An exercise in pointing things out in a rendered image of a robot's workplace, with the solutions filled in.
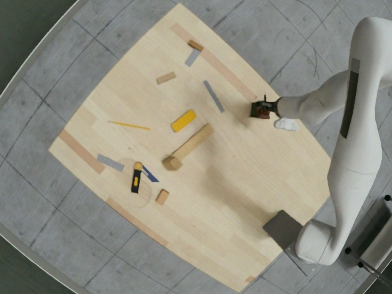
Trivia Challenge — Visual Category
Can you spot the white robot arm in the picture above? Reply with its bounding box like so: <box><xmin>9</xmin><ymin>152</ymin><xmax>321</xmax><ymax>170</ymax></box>
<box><xmin>273</xmin><ymin>17</ymin><xmax>392</xmax><ymax>266</ymax></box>

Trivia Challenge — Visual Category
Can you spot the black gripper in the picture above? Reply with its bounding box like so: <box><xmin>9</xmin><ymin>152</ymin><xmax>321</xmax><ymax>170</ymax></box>
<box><xmin>256</xmin><ymin>97</ymin><xmax>283</xmax><ymax>118</ymax></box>

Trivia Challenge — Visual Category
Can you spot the grey flat bar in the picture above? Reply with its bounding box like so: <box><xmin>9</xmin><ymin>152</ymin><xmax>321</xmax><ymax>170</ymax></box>
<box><xmin>96</xmin><ymin>154</ymin><xmax>125</xmax><ymax>172</ymax></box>
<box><xmin>203</xmin><ymin>79</ymin><xmax>225</xmax><ymax>113</ymax></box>

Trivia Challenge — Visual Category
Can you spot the yellow rectangular block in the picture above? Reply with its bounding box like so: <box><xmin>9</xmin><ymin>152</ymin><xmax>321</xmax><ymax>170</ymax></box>
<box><xmin>171</xmin><ymin>109</ymin><xmax>197</xmax><ymax>133</ymax></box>

